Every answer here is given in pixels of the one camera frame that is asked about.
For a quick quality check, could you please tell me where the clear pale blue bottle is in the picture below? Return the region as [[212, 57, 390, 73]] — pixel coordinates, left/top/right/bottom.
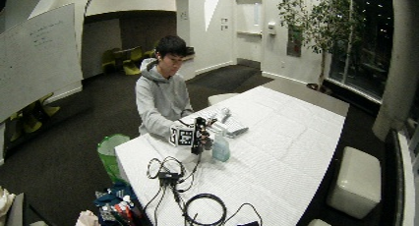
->
[[210, 130, 232, 163]]

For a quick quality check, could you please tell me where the white cube with black markers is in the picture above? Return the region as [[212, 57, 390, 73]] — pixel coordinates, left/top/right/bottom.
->
[[168, 123, 196, 148]]

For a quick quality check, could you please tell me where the small grey white device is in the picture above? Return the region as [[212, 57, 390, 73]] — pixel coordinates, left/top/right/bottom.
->
[[218, 107, 233, 123]]

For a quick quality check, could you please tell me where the the person in grey hoodie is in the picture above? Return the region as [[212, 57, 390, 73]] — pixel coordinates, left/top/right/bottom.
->
[[133, 34, 196, 140]]

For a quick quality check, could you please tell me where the green waste bin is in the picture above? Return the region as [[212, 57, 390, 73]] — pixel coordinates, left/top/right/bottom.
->
[[96, 133, 132, 185]]

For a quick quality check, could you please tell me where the dark blue bag with items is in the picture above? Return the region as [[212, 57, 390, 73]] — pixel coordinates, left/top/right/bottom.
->
[[92, 182, 148, 226]]

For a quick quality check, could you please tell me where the dark plant pot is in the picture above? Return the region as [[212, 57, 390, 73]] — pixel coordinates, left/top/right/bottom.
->
[[305, 83, 333, 95]]

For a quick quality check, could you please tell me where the white cube stool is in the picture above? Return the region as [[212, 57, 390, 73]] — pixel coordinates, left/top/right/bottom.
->
[[324, 145, 382, 220], [306, 218, 332, 226]]

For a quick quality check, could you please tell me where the pale pink bag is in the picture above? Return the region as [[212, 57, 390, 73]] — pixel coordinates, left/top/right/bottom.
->
[[73, 209, 102, 226]]

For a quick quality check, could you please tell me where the white door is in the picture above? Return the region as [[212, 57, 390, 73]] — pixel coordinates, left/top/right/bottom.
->
[[232, 0, 264, 69]]

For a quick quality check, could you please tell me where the yellow green lounge chair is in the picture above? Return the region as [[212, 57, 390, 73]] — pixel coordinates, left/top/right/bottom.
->
[[6, 92, 61, 142]]

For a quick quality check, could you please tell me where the indoor tree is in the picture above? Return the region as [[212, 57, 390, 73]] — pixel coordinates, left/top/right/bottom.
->
[[276, 0, 365, 89]]

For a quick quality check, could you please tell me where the large whiteboard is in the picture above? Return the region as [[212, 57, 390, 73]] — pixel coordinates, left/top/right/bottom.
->
[[0, 3, 85, 123]]

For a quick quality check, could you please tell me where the white plastic bag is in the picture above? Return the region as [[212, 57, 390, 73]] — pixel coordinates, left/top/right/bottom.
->
[[0, 186, 17, 226]]

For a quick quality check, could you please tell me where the black glove cable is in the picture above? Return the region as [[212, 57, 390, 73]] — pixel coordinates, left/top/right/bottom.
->
[[176, 151, 204, 194]]

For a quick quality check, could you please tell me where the black looped cable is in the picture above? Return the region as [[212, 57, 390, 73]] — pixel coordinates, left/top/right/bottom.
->
[[145, 155, 185, 181]]

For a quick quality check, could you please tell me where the black cable hub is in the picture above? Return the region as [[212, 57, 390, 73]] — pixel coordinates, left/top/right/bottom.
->
[[157, 171, 180, 184]]

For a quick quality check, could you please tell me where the black coiled cable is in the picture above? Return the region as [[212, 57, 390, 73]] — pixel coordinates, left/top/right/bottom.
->
[[181, 193, 229, 226]]

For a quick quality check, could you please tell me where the thin black cable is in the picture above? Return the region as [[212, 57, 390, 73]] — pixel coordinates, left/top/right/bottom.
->
[[222, 202, 264, 226]]

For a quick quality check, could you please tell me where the dark wall panel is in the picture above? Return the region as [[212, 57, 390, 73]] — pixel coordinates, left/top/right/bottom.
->
[[285, 25, 304, 59]]

